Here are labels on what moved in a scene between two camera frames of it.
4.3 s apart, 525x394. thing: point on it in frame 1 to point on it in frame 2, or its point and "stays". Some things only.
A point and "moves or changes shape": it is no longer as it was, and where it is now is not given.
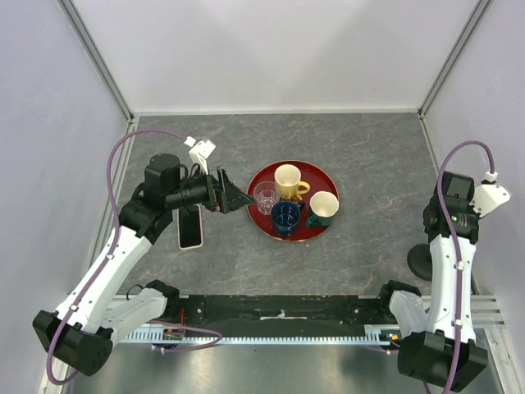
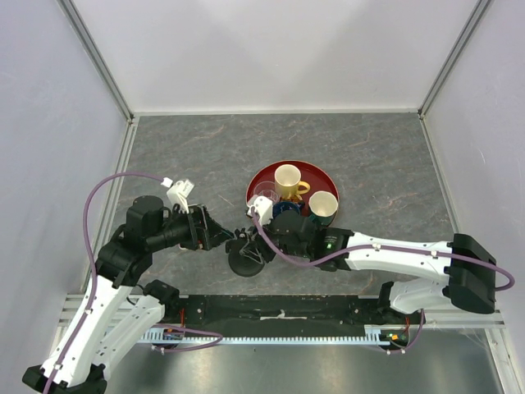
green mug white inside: [324, 206] stays
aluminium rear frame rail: [276, 112] stays
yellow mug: [287, 181] stays
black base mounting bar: [280, 315] stays
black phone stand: [419, 258] moves or changes shape
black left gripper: [234, 197] to [207, 234]
